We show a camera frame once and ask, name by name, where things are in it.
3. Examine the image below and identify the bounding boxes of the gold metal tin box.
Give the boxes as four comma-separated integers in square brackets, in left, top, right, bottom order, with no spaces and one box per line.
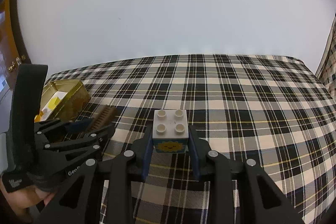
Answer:
[34,80,91,122]

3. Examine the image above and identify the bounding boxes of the plaid curtain at right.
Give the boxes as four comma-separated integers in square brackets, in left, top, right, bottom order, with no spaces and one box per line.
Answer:
[315,18,336,99]

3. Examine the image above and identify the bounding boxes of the brown wooden comb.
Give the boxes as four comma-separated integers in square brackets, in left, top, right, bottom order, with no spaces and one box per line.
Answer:
[84,105,117,135]

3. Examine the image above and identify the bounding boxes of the brass door knob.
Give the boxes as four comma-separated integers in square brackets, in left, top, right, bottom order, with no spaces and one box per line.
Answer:
[7,61,16,73]

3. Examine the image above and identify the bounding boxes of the brown wooden door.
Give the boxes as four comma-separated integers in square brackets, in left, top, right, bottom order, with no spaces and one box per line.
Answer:
[1,0,31,89]

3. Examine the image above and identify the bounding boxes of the yellow cartoon tape roll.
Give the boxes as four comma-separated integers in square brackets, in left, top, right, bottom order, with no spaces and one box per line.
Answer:
[48,97,61,110]

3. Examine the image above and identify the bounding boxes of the white blue sun toy brick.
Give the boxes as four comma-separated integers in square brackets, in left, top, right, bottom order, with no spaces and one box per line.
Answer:
[152,109,189,153]

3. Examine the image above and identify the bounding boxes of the person's left hand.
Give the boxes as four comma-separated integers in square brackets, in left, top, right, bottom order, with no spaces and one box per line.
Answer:
[1,180,56,223]

